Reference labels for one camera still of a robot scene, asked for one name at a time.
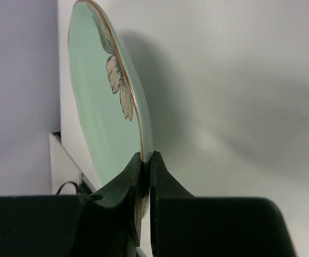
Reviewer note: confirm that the mint green flower plate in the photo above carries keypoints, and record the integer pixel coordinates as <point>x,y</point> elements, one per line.
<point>111,103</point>

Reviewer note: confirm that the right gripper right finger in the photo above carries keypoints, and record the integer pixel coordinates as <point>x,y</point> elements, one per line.
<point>162,185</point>

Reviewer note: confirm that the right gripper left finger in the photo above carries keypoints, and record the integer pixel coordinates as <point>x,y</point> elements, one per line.
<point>110,223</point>

